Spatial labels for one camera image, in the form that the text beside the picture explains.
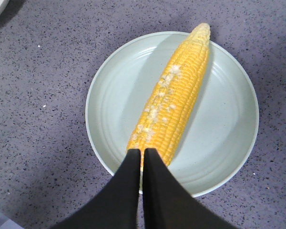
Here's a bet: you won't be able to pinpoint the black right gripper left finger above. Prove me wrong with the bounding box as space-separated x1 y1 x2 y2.
53 149 141 229

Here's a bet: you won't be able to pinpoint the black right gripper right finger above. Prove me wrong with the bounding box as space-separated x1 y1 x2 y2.
143 148 234 229

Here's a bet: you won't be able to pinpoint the white-speckled yellow corn cob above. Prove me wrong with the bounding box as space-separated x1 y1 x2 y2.
127 23 211 166

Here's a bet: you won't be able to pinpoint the light green plate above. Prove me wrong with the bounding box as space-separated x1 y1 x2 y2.
85 31 259 197

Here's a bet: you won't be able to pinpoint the white cabinet drawers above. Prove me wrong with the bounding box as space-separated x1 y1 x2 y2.
0 212 23 229

